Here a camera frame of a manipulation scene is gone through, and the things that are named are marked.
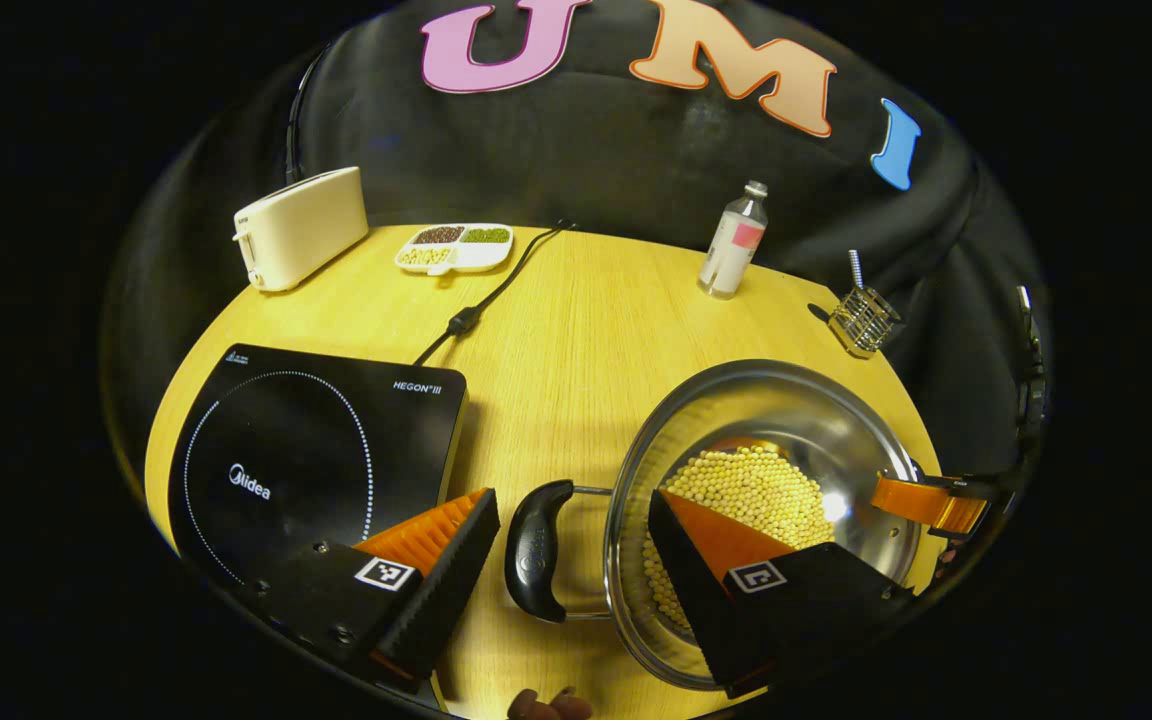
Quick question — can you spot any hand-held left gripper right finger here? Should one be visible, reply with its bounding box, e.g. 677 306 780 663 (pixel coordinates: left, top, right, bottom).
648 488 912 699

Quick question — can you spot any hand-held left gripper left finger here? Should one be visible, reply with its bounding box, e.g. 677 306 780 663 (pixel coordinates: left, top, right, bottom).
241 487 502 693

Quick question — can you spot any stainless steel pot black handle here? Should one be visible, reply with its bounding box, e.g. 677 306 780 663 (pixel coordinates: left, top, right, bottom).
504 358 937 693

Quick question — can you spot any black induction cooktop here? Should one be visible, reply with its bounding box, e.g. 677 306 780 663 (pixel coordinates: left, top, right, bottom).
168 343 469 591

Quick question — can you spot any pile of yellow soybeans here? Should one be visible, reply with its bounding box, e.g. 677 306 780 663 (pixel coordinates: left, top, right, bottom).
641 445 837 631

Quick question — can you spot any white divided tray of beans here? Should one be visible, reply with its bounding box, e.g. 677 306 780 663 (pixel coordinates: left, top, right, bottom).
395 222 515 277

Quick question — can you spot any clear bottle with pink label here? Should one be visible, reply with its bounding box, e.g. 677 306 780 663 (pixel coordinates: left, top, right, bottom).
698 180 770 301

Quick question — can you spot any white toaster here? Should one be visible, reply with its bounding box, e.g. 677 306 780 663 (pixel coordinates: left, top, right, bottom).
232 166 371 293

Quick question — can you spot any wire mesh holder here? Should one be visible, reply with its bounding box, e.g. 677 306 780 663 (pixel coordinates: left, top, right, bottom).
828 285 904 359

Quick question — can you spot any black power cable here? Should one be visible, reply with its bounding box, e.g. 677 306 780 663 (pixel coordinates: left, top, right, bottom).
412 220 577 367

